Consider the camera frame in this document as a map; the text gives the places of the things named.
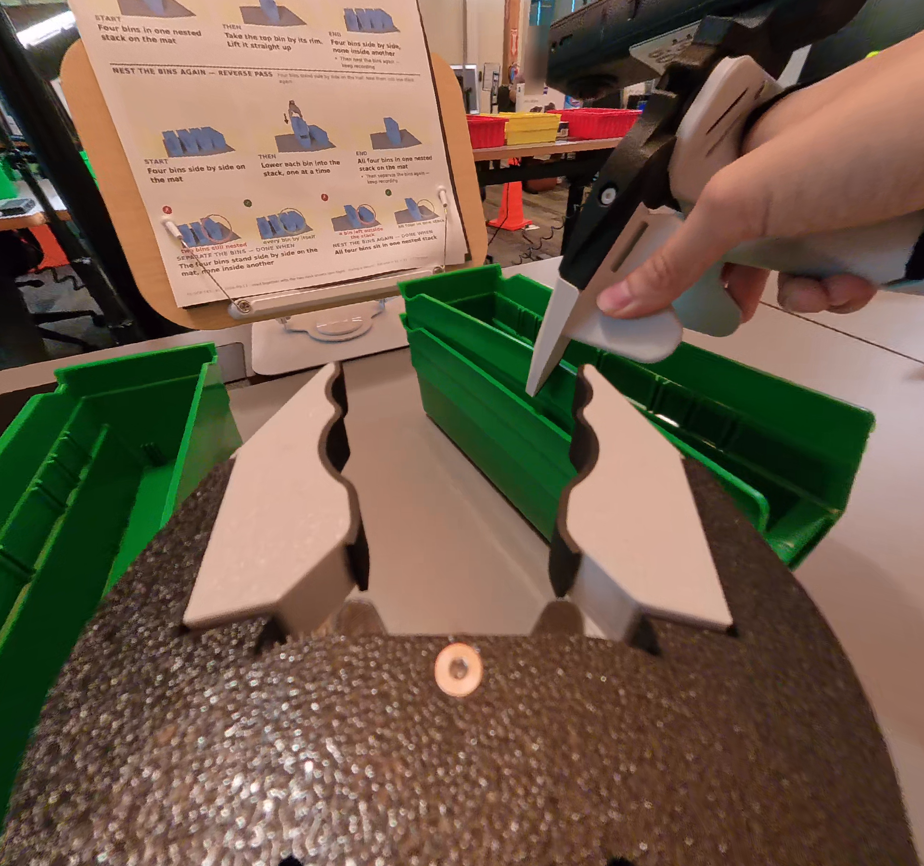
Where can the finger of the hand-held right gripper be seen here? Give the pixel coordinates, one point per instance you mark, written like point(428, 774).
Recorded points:
point(563, 325)

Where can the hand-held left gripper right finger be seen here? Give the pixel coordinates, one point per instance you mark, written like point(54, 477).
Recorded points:
point(643, 534)

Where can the red plastic bin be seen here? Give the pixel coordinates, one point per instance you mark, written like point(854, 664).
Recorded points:
point(599, 124)
point(485, 133)

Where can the printed instruction sheet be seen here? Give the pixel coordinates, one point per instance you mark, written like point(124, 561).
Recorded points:
point(260, 86)

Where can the orange traffic cone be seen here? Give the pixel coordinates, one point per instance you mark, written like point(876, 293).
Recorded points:
point(510, 209)

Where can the wooden-top table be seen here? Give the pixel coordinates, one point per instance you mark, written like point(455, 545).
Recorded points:
point(549, 148)

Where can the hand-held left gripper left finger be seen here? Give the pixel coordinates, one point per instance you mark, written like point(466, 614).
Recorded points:
point(275, 534)

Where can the black tripod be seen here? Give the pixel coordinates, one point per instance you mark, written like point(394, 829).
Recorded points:
point(58, 173)

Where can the yellow plastic bin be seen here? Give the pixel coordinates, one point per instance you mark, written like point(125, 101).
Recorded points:
point(530, 130)

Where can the person's right hand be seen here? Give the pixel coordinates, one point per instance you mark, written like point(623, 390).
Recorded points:
point(809, 159)

